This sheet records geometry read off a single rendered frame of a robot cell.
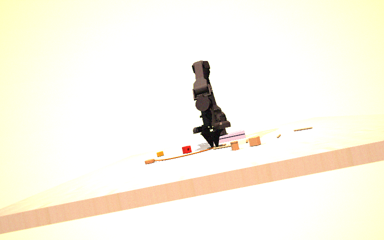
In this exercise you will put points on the orange-brown wooden cylinder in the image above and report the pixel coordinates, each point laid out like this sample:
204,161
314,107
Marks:
234,145

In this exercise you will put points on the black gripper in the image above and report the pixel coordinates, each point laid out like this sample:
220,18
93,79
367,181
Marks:
209,120

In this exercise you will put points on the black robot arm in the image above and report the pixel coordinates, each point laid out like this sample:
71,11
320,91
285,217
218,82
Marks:
202,91

